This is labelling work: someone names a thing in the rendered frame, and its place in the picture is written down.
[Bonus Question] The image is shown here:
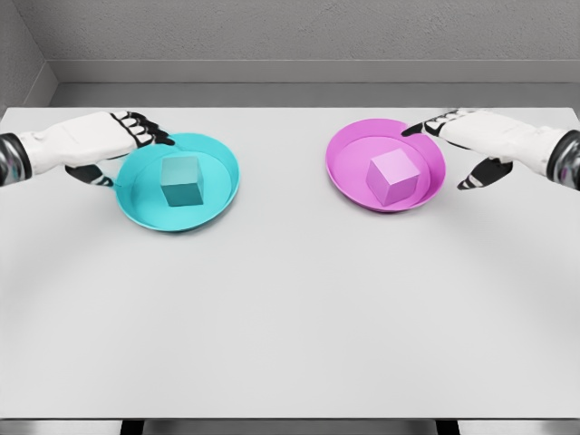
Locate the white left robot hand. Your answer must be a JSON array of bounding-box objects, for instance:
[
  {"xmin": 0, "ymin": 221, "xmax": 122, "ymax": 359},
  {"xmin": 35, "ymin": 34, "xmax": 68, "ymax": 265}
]
[{"xmin": 48, "ymin": 111, "xmax": 177, "ymax": 189}]

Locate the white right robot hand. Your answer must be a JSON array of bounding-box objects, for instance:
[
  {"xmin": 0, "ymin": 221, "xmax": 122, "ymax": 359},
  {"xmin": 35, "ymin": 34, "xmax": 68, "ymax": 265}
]
[{"xmin": 401, "ymin": 108, "xmax": 535, "ymax": 191}]

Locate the cyan plate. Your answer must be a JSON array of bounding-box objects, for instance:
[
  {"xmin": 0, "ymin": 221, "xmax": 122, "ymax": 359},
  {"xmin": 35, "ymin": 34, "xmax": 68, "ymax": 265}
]
[{"xmin": 114, "ymin": 131, "xmax": 241, "ymax": 234}]

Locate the cyan block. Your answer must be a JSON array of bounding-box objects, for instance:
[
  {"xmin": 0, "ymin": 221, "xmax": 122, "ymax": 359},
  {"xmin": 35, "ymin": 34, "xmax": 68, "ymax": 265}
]
[{"xmin": 159, "ymin": 156, "xmax": 204, "ymax": 208}]

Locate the pink block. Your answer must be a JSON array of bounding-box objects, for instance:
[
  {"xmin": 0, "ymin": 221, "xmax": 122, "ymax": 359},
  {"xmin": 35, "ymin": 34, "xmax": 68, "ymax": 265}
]
[{"xmin": 366, "ymin": 148, "xmax": 421, "ymax": 207}]

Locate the pink plate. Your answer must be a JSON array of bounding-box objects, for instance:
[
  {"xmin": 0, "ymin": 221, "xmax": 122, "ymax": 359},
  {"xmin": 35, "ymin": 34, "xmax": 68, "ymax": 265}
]
[{"xmin": 324, "ymin": 118, "xmax": 447, "ymax": 215}]

